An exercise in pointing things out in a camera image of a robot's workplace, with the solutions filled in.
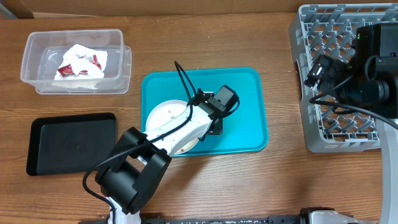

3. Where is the white dinner plate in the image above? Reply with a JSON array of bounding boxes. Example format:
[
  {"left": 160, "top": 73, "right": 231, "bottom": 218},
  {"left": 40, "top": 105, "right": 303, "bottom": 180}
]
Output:
[{"left": 144, "top": 100, "right": 208, "bottom": 156}]

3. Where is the white napkin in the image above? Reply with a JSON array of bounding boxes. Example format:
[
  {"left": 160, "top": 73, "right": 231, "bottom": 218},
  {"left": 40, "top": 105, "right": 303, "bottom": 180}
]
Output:
[{"left": 54, "top": 44, "right": 108, "bottom": 80}]

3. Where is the red ketchup packet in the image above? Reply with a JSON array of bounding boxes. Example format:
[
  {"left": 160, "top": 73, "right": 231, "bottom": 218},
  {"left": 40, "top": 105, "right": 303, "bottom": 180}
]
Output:
[{"left": 57, "top": 55, "right": 101, "bottom": 77}]

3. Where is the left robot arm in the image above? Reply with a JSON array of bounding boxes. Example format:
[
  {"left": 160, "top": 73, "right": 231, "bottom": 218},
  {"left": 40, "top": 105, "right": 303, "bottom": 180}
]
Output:
[{"left": 95, "top": 85, "right": 240, "bottom": 223}]

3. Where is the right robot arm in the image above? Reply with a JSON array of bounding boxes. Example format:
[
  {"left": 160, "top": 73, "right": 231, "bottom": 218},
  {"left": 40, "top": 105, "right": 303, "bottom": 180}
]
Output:
[{"left": 304, "top": 23, "right": 397, "bottom": 223}]

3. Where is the grey dishwasher rack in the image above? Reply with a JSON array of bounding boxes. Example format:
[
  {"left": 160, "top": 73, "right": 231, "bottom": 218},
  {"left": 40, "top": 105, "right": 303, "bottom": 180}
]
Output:
[{"left": 289, "top": 3, "right": 397, "bottom": 153}]

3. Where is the teal serving tray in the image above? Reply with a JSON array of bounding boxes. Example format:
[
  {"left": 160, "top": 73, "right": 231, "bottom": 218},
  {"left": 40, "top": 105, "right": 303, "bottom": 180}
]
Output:
[{"left": 141, "top": 67, "right": 269, "bottom": 157}]

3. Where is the black plastic tray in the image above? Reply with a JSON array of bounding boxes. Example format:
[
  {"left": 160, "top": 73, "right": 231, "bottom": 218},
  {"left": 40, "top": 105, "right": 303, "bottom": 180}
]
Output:
[{"left": 26, "top": 113, "right": 117, "bottom": 176}]

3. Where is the clear plastic bin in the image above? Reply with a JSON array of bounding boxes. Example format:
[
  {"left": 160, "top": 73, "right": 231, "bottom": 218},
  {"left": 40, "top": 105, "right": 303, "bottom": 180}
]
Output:
[{"left": 21, "top": 29, "right": 132, "bottom": 95}]

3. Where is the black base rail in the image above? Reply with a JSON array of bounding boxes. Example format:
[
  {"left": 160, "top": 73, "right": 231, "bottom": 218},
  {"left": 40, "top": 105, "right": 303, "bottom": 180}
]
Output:
[{"left": 141, "top": 215, "right": 306, "bottom": 224}]

